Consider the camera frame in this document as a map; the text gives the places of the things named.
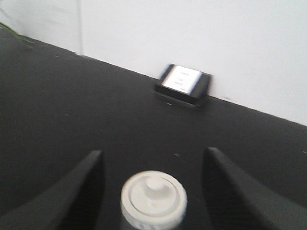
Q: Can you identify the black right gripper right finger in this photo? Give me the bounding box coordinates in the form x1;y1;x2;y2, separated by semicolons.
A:
202;147;307;230

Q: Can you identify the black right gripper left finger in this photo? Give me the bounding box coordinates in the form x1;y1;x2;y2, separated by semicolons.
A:
0;150;104;230

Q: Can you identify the glass jar with white lid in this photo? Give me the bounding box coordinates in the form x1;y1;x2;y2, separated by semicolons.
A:
120;171;188;230

